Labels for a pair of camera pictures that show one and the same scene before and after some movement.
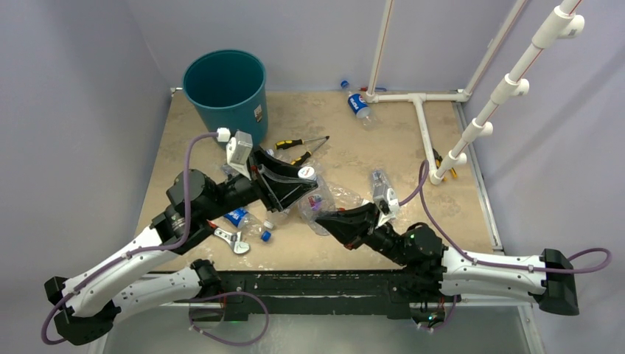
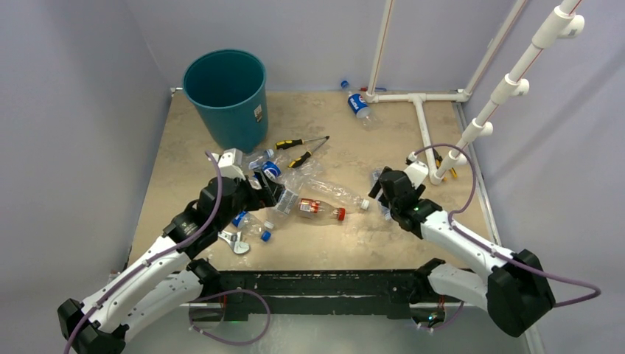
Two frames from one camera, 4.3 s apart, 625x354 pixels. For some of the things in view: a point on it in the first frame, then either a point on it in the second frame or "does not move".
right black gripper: [348, 225] to [376, 189]
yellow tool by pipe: [438, 158] does not move
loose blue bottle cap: [266, 236] does not move
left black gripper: [281, 190] to [266, 195]
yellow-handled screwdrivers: [286, 144] does not move
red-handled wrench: [235, 239] does not move
